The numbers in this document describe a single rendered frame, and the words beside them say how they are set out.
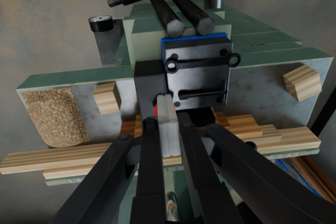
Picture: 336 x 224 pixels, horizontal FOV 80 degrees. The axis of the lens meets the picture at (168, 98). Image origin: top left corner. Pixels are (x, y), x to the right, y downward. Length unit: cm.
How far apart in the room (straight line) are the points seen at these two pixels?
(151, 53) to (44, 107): 23
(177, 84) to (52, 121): 25
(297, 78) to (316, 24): 122
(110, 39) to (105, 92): 31
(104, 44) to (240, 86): 42
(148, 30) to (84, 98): 20
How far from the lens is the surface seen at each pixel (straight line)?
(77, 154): 49
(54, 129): 44
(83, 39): 135
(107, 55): 67
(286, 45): 54
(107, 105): 38
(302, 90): 45
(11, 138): 199
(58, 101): 41
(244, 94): 44
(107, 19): 58
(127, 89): 39
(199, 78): 28
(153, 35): 29
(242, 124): 45
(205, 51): 26
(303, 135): 56
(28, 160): 53
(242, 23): 72
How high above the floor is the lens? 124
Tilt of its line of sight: 57 degrees down
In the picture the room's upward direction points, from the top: 171 degrees clockwise
